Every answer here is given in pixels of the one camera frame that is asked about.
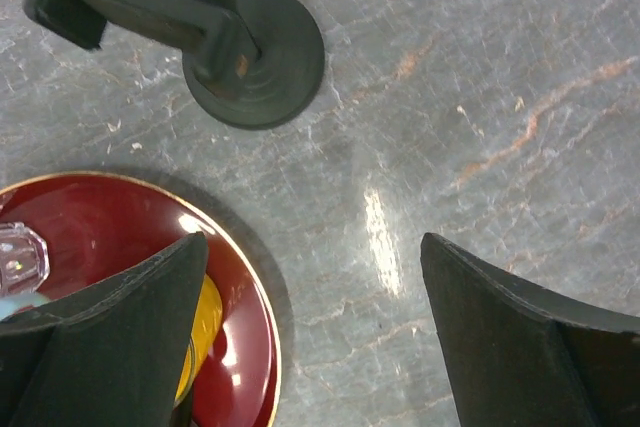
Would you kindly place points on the black phone stand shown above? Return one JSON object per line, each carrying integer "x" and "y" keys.
{"x": 251, "y": 64}

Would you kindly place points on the yellow cup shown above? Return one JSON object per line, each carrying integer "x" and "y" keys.
{"x": 206, "y": 325}

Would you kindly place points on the round red tray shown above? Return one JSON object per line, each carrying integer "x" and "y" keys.
{"x": 98, "y": 224}

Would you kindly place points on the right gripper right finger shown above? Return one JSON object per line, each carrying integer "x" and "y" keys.
{"x": 519, "y": 354}

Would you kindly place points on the clear glass cup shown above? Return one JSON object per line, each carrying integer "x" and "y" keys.
{"x": 25, "y": 262}

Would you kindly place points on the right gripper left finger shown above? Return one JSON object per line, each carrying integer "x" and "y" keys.
{"x": 110, "y": 354}

